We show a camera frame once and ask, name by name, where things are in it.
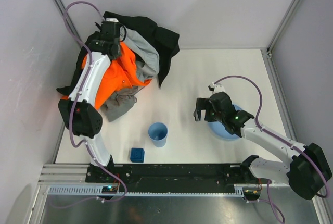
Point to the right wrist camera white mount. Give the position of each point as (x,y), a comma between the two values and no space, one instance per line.
(216,88)

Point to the blue plastic cup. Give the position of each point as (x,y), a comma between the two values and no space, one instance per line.
(158,133)

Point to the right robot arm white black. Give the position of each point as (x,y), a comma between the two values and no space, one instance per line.
(303,167)

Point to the left aluminium frame post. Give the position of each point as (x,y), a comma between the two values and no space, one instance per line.
(62,10)

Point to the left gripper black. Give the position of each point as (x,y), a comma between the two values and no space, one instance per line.
(109,29)

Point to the aluminium frame post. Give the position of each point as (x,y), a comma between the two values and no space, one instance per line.
(290,12)
(62,10)

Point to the light grey cloth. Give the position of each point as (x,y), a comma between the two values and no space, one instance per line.
(148,65)

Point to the dark grey cloth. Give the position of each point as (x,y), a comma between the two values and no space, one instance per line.
(119,103)

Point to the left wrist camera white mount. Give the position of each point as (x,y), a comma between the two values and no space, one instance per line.
(112,20)

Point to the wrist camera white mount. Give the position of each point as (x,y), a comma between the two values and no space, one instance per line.
(216,88)
(112,20)

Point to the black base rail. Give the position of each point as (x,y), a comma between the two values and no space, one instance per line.
(182,178)

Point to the black cloth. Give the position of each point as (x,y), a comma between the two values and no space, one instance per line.
(163,40)

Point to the blue cube block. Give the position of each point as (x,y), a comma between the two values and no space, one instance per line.
(137,155)

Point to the orange cloth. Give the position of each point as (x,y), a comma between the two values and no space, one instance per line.
(122,73)

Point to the blue plastic bowl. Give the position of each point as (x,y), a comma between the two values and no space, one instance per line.
(221,132)

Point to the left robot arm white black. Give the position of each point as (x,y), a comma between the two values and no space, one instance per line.
(78,111)

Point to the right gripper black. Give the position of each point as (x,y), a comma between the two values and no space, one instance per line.
(204,104)

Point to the right aluminium frame post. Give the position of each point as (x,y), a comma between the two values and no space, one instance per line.
(290,12)

